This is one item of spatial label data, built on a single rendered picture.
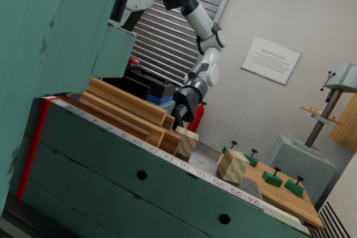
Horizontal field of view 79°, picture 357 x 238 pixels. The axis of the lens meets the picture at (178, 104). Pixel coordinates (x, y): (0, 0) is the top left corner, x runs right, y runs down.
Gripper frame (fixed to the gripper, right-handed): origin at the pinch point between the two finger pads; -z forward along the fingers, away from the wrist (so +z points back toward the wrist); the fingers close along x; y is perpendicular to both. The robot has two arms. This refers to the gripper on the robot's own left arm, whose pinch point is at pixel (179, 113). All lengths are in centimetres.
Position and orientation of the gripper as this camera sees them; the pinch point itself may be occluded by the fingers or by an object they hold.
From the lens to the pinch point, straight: 70.8
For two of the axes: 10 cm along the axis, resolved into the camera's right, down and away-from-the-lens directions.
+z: 3.8, -5.6, 7.4
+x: -3.4, -8.3, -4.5
